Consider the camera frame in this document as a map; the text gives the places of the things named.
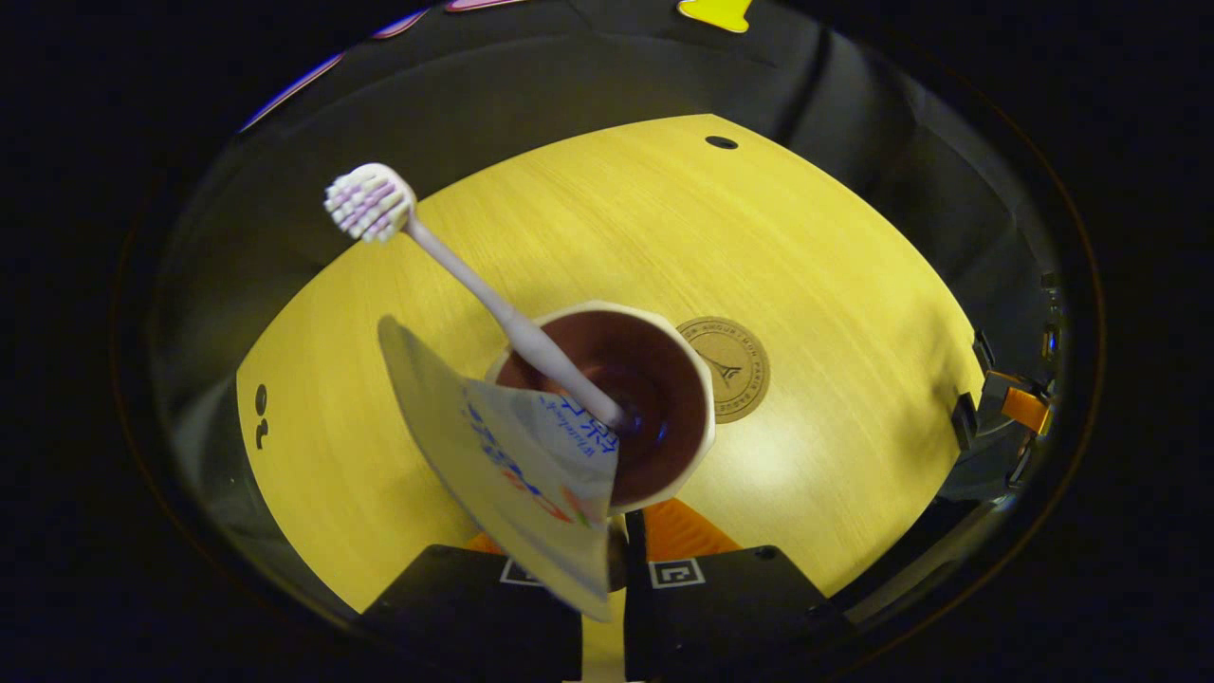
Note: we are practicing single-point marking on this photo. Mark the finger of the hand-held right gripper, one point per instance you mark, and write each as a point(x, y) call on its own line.
point(1024, 408)

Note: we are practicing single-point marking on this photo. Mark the white toothpaste tube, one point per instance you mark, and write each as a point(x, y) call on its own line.
point(512, 474)

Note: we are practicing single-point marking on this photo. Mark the round brown coaster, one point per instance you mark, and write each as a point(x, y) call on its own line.
point(735, 370)

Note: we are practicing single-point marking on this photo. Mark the wooden desktop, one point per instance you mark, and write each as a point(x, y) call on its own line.
point(806, 266)

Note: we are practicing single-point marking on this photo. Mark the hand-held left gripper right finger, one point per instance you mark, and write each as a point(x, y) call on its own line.
point(634, 536)

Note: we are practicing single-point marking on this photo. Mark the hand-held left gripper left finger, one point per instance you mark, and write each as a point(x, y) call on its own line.
point(455, 617)

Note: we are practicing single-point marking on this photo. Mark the white toothbrush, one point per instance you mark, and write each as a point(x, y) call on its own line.
point(474, 285)

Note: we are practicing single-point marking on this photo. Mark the beige cup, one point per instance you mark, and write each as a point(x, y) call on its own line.
point(664, 398)

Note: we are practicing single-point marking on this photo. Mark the black backdrop cloth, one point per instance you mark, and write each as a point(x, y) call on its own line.
point(569, 76)

